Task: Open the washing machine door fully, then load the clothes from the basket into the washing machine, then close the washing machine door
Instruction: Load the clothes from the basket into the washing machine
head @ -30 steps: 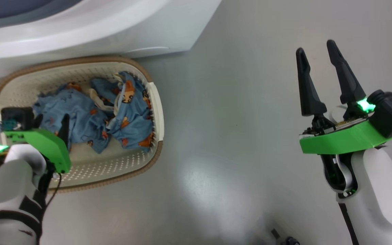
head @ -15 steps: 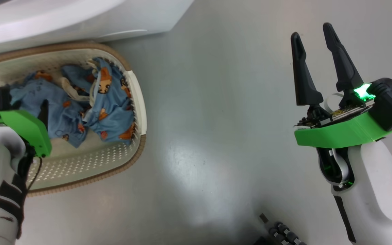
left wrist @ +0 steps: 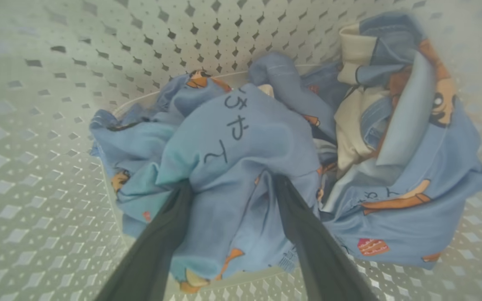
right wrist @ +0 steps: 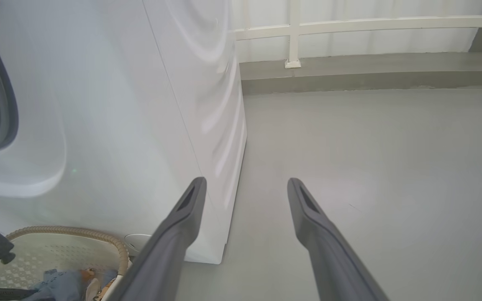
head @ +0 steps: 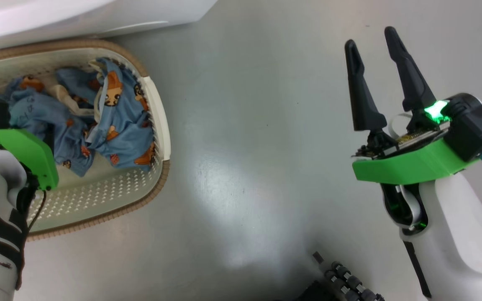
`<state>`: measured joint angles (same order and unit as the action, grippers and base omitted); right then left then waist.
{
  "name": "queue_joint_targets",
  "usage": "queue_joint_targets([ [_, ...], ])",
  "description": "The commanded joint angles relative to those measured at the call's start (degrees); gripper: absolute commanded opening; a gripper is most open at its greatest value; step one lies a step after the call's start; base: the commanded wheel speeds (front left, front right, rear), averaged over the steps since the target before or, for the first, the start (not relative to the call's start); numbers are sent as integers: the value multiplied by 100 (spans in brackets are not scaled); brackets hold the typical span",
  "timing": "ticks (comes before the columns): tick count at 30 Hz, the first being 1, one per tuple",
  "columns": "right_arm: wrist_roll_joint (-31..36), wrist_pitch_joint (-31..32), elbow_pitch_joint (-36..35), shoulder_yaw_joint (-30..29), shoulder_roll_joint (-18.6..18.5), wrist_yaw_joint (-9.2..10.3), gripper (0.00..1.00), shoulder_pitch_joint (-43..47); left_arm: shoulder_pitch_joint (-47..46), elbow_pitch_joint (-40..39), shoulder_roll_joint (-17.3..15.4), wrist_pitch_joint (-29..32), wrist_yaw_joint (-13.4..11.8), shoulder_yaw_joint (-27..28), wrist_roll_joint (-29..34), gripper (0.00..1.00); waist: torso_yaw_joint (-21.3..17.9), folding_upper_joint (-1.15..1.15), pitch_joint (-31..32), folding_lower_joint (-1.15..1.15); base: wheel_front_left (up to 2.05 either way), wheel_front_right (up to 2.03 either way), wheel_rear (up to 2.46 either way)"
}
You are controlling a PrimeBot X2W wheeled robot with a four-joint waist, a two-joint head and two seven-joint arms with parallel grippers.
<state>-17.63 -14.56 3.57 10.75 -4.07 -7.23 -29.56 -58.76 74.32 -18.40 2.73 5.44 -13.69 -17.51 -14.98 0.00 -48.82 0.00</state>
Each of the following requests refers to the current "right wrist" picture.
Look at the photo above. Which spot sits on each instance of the round white filter cover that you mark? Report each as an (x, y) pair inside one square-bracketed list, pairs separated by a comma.
[(136, 243)]

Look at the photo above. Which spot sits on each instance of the white front-load washing machine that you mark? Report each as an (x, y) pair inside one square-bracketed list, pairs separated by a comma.
[(119, 125)]

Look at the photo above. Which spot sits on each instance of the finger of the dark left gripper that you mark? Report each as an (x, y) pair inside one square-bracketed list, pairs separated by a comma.
[(13, 295)]

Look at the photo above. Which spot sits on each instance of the blue garment with orange print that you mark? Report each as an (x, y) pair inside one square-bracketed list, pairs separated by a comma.
[(109, 276), (57, 286)]

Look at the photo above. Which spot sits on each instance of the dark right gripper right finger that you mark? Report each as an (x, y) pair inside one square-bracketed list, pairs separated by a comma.
[(333, 259)]

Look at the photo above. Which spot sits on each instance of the white metal railing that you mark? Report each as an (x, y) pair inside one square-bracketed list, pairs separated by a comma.
[(294, 33)]

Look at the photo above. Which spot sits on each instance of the cream perforated laundry basket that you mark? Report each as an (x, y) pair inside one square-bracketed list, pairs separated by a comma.
[(57, 251)]

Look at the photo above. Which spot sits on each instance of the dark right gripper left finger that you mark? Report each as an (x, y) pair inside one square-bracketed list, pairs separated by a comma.
[(165, 255)]

